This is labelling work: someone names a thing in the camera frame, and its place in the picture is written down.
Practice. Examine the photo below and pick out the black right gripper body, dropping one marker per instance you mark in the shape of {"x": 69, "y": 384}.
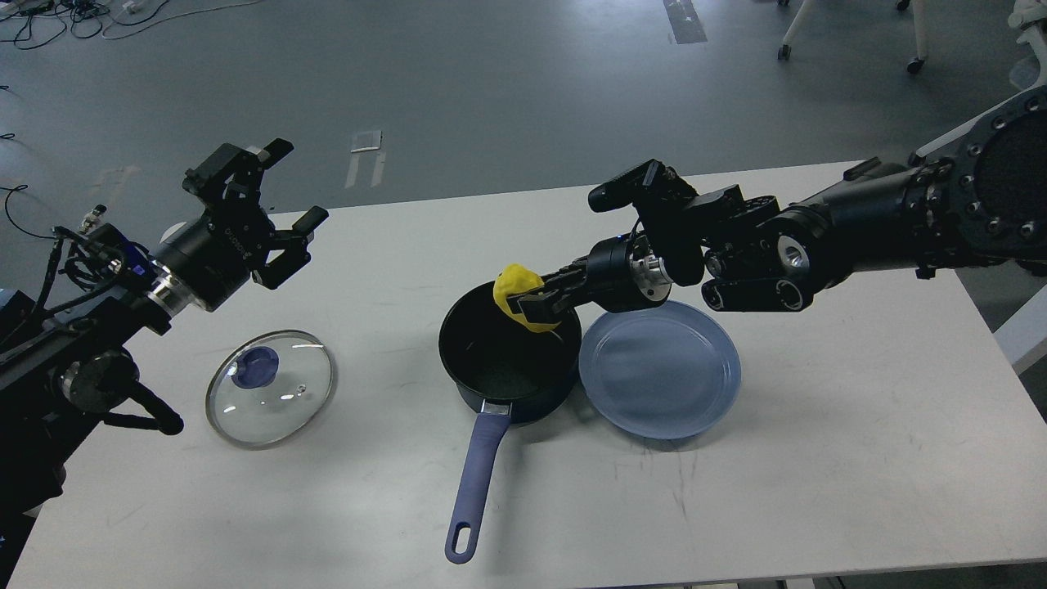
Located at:
{"x": 607, "y": 277}

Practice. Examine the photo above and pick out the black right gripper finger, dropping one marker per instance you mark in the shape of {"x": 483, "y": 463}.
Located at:
{"x": 545, "y": 310}
{"x": 566, "y": 287}

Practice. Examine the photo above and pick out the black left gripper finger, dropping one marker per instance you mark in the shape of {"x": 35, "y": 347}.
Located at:
{"x": 285, "y": 252}
{"x": 228, "y": 182}

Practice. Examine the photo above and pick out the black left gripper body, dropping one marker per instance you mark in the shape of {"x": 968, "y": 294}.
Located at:
{"x": 214, "y": 256}

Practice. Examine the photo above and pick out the yellow potato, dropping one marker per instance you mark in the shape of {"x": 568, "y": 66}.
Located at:
{"x": 516, "y": 279}

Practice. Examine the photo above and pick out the glass pot lid blue knob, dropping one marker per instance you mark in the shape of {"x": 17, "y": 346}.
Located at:
{"x": 270, "y": 389}

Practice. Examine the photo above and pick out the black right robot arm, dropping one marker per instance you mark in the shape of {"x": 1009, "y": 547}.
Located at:
{"x": 974, "y": 198}

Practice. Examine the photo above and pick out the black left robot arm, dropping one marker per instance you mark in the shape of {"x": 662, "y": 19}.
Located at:
{"x": 65, "y": 365}

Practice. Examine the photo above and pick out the dark blue saucepan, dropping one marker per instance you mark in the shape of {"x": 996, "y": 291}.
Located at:
{"x": 509, "y": 376}

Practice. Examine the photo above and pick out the blue plate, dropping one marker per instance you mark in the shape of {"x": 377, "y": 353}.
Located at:
{"x": 666, "y": 373}

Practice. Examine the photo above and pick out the white chair base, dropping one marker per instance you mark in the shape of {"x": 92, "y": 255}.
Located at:
{"x": 1029, "y": 19}

